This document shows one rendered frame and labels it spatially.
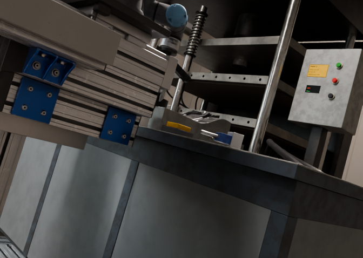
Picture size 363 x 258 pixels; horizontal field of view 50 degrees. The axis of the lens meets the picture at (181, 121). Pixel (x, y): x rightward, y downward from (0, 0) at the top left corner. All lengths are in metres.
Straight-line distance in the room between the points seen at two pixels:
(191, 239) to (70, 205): 0.74
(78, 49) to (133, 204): 0.77
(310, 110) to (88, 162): 1.13
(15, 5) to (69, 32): 0.11
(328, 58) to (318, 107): 0.26
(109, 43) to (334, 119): 1.41
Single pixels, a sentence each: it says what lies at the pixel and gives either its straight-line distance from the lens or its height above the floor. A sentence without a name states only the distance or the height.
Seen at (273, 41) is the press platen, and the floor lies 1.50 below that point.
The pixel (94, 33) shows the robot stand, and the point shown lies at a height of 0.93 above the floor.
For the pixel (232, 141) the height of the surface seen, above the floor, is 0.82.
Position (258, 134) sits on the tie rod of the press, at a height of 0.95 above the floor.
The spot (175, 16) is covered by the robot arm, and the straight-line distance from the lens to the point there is 1.42.
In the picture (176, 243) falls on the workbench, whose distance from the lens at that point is 1.25.
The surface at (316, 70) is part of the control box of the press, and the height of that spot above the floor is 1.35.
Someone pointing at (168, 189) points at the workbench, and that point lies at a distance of 1.30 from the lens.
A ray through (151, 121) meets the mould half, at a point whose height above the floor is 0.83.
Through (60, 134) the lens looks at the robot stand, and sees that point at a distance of 1.07.
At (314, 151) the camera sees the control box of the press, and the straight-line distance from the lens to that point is 2.08.
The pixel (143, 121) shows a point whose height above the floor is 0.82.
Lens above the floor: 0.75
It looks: 4 degrees up
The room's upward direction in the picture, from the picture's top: 16 degrees clockwise
